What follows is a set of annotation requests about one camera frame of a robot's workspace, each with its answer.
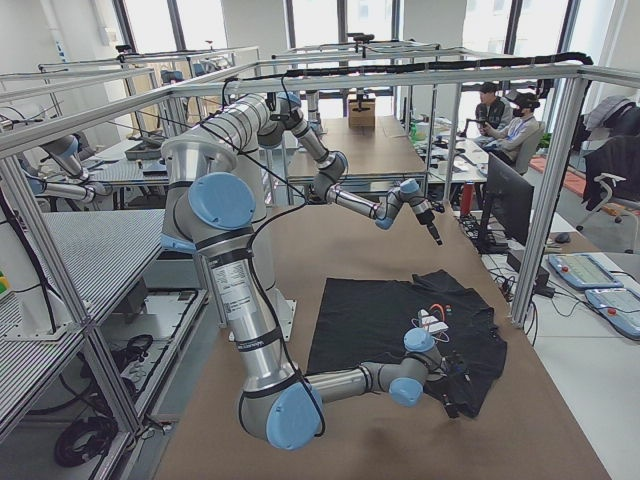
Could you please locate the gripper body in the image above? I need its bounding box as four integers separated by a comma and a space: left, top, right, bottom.
433, 355, 467, 406
413, 201, 437, 234

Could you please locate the black graphic t-shirt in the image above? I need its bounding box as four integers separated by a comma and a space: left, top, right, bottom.
305, 269, 509, 419

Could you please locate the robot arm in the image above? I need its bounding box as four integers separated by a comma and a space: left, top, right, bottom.
161, 172, 457, 451
161, 93, 442, 248

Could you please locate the red bottle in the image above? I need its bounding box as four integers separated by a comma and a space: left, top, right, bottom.
460, 182, 474, 216

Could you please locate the black computer monitor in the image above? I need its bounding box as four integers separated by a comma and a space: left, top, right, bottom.
476, 155, 534, 254

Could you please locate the seated person with headset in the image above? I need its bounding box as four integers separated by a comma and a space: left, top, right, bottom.
483, 90, 542, 175

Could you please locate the cardboard box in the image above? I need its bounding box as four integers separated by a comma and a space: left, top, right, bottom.
347, 94, 376, 128

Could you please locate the seated person in cap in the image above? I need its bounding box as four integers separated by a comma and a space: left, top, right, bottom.
474, 82, 513, 146

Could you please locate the blue teach pendant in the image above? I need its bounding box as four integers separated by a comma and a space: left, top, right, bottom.
547, 253, 623, 291
584, 288, 639, 340

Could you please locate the office chair with jacket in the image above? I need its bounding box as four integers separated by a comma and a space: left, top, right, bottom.
574, 96, 640, 254

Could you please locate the striped metal work table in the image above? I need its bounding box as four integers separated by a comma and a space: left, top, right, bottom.
0, 208, 211, 351

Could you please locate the aluminium frame cage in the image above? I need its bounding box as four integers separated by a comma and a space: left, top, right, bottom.
0, 49, 601, 436

